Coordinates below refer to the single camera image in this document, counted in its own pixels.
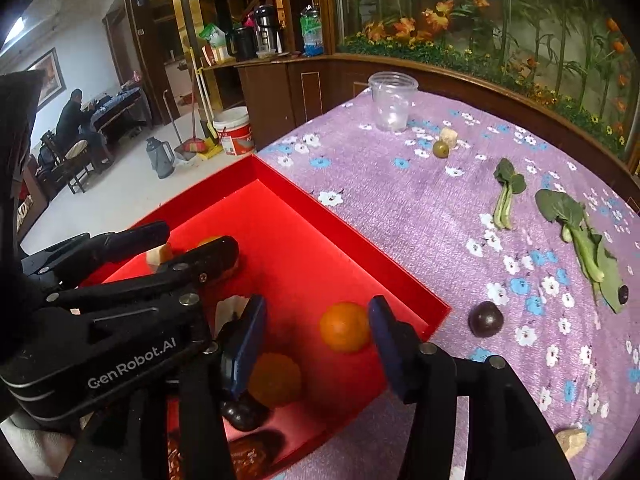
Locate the glass case with artificial plants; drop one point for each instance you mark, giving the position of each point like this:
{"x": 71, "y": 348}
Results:
{"x": 500, "y": 10}

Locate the dark passion fruit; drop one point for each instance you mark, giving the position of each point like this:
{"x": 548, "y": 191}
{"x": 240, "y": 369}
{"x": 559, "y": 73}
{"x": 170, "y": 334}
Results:
{"x": 485, "y": 318}
{"x": 245, "y": 412}

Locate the wooden sideboard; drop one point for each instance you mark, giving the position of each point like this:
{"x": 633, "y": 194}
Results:
{"x": 280, "y": 100}

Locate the black and silver thermos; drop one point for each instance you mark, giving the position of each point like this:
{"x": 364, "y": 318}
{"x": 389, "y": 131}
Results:
{"x": 265, "y": 27}

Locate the green label water bottle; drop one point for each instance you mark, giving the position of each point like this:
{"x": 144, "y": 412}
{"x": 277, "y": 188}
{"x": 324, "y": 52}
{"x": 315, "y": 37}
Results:
{"x": 312, "y": 30}

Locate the wooden chair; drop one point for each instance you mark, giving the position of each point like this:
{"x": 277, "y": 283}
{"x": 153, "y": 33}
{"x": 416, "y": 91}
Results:
{"x": 67, "y": 160}

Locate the white plastic bucket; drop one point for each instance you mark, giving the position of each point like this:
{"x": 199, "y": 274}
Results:
{"x": 232, "y": 132}

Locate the framed wall picture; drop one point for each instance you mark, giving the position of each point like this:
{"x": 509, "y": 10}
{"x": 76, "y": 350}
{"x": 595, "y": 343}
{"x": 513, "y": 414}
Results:
{"x": 47, "y": 75}

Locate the green packet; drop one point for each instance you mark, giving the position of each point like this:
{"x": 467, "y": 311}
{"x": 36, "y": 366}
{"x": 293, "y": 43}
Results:
{"x": 216, "y": 40}

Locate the bok choy stalk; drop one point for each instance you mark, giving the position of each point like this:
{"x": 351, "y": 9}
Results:
{"x": 505, "y": 205}
{"x": 565, "y": 207}

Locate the clear plastic cup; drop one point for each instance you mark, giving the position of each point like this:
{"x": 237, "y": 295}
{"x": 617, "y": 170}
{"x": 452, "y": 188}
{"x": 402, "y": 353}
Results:
{"x": 392, "y": 102}

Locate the black mug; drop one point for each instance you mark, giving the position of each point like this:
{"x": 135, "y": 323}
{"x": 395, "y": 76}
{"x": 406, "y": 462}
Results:
{"x": 243, "y": 44}

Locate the small beige ginger piece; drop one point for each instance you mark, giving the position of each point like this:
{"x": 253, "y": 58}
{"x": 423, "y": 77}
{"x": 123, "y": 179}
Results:
{"x": 450, "y": 136}

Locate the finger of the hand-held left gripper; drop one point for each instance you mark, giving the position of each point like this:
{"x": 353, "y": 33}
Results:
{"x": 115, "y": 245}
{"x": 200, "y": 260}

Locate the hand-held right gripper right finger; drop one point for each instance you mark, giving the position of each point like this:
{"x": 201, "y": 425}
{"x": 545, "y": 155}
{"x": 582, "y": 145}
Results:
{"x": 390, "y": 355}

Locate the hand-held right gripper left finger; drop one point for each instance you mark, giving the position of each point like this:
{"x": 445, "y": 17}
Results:
{"x": 245, "y": 350}

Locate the red box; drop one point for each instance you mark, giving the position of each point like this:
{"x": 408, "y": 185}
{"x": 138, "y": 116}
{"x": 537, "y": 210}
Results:
{"x": 300, "y": 240}

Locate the small green jujube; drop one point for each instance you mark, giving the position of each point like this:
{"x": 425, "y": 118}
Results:
{"x": 440, "y": 148}

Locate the red broom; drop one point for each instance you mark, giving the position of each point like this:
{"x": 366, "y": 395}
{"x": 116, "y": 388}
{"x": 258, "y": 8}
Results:
{"x": 192, "y": 146}

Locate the dark red jujube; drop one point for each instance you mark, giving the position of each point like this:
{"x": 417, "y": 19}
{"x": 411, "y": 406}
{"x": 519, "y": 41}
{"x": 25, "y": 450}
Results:
{"x": 255, "y": 452}

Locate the grey kettle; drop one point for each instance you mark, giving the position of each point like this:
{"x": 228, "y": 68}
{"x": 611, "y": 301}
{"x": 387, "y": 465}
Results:
{"x": 160, "y": 157}

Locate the small dark plum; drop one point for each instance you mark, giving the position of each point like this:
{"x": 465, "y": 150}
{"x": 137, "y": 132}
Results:
{"x": 622, "y": 294}

